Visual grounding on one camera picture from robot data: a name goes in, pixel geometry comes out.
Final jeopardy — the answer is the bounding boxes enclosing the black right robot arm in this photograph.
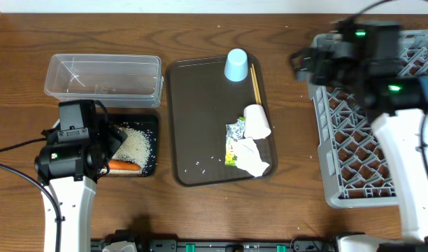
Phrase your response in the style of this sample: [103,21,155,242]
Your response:
[290,17,428,251]

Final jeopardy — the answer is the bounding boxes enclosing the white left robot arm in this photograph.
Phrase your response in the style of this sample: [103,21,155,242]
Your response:
[34,99,127,251]

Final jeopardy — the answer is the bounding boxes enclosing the black plastic tray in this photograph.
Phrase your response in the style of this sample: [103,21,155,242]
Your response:
[108,114,159,177]

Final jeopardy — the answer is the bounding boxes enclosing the foil snack wrapper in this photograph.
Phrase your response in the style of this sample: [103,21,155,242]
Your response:
[226,117,245,141]

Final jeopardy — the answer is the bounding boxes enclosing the spilled rice grains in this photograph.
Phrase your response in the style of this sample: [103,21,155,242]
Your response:
[110,122,158,177]

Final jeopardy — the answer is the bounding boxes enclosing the orange carrot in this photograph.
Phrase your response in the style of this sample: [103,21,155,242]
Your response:
[108,160,141,172]

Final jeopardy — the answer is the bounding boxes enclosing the light blue cup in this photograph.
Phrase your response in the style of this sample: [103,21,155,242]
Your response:
[224,48,248,82]

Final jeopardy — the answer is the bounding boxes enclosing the white napkin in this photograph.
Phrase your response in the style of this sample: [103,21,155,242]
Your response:
[232,138,269,177]

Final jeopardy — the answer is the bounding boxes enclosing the clear plastic bin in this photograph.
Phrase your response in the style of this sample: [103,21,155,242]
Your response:
[44,54,164,108]

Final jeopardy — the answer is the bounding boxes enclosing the pink cup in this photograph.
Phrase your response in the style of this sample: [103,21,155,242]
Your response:
[243,104,271,139]

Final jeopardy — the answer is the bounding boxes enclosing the yellow green wrapper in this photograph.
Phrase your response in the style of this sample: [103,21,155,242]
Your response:
[224,137,237,166]

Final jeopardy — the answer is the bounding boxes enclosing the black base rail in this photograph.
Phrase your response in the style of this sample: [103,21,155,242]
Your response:
[90,230,336,252]

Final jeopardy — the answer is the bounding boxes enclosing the brown serving tray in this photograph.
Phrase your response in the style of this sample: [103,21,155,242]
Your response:
[164,52,278,187]

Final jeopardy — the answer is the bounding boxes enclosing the grey dishwasher rack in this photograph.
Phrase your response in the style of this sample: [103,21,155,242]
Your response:
[308,29,428,209]

